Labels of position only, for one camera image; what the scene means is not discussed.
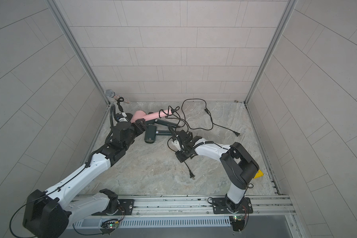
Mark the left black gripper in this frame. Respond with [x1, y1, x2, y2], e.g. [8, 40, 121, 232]
[121, 117, 147, 152]

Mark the pink dryer black cord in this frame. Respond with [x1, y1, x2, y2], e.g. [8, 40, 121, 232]
[157, 105, 196, 180]

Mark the pink hair dryer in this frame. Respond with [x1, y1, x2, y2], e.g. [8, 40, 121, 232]
[131, 109, 173, 123]

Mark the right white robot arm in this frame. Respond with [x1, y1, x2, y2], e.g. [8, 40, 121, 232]
[172, 130, 260, 213]

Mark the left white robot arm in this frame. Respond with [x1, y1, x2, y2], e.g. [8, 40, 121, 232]
[22, 119, 146, 238]

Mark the near green hair dryer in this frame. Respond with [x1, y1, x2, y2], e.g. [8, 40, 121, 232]
[144, 125, 173, 144]

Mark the green hair dryer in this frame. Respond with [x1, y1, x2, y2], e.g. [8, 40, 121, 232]
[155, 119, 178, 129]
[144, 125, 173, 144]

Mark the far green hair dryer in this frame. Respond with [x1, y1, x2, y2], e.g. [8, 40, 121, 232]
[155, 119, 178, 129]

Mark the black microphone stand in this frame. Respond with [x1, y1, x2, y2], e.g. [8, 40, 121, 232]
[105, 89, 127, 113]

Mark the yellow sticker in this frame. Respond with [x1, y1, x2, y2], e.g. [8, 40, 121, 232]
[254, 170, 264, 179]

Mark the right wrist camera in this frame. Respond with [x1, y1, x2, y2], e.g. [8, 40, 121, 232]
[172, 140, 181, 151]

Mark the far green dryer cord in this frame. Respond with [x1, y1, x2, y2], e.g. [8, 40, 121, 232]
[180, 98, 241, 137]

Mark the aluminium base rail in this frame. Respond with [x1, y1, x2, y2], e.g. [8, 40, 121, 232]
[58, 193, 296, 220]

